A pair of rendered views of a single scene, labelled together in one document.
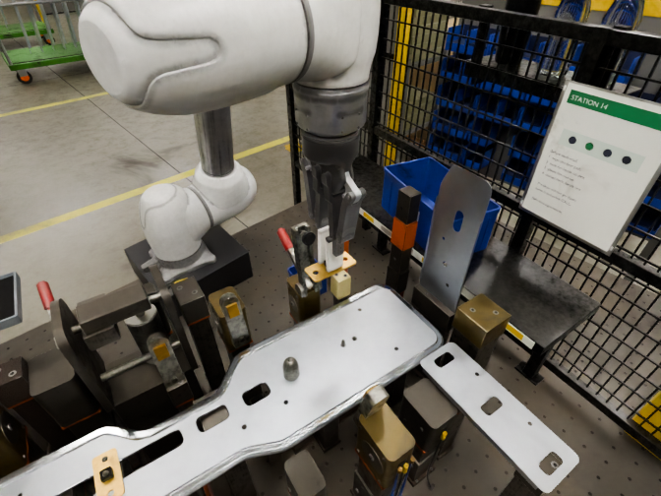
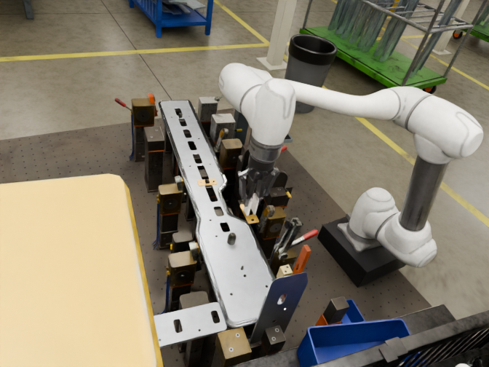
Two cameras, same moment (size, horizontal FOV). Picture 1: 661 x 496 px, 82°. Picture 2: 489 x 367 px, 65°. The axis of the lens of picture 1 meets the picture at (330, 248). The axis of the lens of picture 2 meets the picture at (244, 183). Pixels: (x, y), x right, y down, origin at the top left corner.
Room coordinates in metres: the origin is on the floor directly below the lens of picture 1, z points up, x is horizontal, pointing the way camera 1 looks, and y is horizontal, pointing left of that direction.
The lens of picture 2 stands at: (0.53, -0.87, 2.12)
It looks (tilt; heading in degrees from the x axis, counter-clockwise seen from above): 41 degrees down; 96
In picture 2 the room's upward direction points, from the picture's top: 12 degrees clockwise
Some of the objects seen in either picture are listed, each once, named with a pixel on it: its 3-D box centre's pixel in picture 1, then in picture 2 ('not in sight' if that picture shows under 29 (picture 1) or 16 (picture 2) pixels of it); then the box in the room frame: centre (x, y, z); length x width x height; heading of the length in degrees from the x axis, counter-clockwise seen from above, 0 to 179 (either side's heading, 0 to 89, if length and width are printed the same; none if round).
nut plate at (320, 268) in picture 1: (330, 264); (249, 212); (0.48, 0.00, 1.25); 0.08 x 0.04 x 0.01; 124
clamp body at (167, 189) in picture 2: not in sight; (165, 218); (0.12, 0.21, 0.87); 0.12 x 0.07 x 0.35; 33
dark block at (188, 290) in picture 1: (208, 351); (266, 226); (0.55, 0.29, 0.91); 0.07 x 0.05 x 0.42; 33
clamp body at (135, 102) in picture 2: not in sight; (140, 131); (-0.25, 0.74, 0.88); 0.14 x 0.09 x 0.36; 33
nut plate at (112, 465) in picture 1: (106, 474); (207, 181); (0.24, 0.36, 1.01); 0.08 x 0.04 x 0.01; 33
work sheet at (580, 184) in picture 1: (590, 169); not in sight; (0.72, -0.54, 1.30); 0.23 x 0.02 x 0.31; 33
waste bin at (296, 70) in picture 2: not in sight; (305, 75); (0.52, 3.19, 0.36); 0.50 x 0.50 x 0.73
